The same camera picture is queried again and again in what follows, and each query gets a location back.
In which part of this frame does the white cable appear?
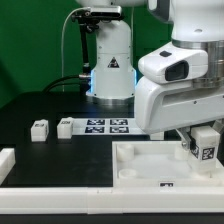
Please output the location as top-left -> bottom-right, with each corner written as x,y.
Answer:
60,7 -> 92,93

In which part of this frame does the black cable bundle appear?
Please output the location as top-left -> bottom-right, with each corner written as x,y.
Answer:
42,75 -> 92,94

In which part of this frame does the black camera on stand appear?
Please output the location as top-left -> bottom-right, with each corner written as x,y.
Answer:
71,6 -> 123,76

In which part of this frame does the white marker base plate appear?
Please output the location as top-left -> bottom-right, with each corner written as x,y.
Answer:
72,118 -> 144,135

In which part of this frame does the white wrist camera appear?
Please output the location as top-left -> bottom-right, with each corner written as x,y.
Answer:
138,49 -> 208,84

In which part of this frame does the white square tabletop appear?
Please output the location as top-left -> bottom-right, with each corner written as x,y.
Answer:
112,141 -> 224,188

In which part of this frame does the white U-shaped obstacle fence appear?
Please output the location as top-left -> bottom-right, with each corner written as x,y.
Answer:
0,148 -> 224,214

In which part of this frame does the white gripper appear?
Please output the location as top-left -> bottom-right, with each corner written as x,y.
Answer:
134,77 -> 224,149

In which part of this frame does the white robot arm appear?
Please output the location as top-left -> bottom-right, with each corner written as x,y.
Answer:
135,0 -> 224,134

